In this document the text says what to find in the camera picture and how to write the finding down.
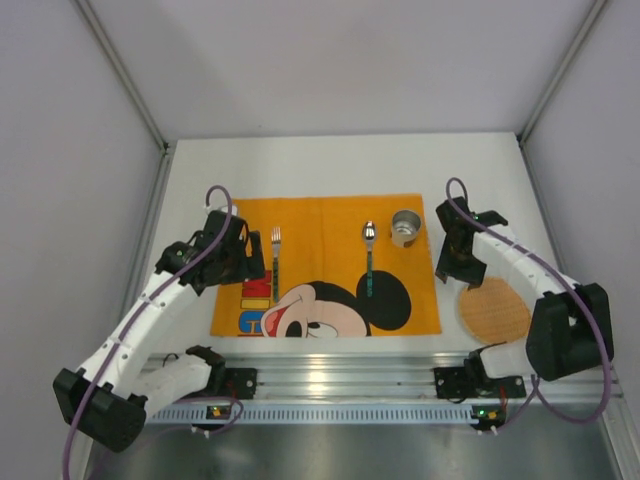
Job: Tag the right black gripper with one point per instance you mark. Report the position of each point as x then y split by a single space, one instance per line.
460 265

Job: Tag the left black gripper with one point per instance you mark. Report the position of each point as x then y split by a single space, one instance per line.
245 257

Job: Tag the fork with teal handle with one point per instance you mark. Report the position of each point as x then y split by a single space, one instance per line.
276 241

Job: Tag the round woven wicker plate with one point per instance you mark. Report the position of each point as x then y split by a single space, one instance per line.
494 313

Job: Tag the metal cup with beige sleeve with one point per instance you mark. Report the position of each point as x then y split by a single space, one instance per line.
405 227

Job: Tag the orange cartoon mouse placemat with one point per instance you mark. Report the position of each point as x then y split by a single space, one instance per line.
322 273

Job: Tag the spoon with teal handle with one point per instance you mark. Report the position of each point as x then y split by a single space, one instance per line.
369 236

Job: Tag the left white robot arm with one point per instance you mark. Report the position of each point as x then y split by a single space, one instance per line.
108 398

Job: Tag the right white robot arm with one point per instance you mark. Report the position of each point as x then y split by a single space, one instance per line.
570 329

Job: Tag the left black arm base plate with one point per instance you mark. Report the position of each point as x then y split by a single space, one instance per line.
230 382

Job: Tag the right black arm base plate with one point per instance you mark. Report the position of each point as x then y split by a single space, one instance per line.
455 384

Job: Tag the aluminium frame rail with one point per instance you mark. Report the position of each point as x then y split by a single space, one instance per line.
296 378

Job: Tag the slotted grey cable duct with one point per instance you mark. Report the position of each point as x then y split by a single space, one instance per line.
347 414

